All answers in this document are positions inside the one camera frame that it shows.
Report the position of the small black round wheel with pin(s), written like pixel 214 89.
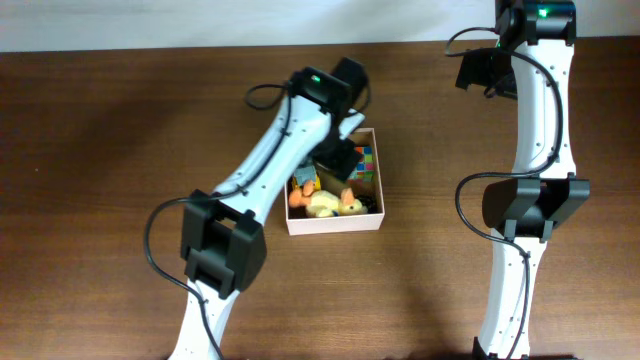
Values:
pixel 369 202

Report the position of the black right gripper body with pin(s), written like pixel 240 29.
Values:
pixel 476 70

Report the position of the colourful puzzle cube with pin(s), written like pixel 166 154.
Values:
pixel 365 168

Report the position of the yellow grey toy truck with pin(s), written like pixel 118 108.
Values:
pixel 303 174

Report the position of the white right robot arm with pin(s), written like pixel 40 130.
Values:
pixel 531 64

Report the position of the yellow plush bunny toy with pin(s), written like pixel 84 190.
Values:
pixel 324 204

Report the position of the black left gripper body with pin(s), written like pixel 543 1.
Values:
pixel 333 154

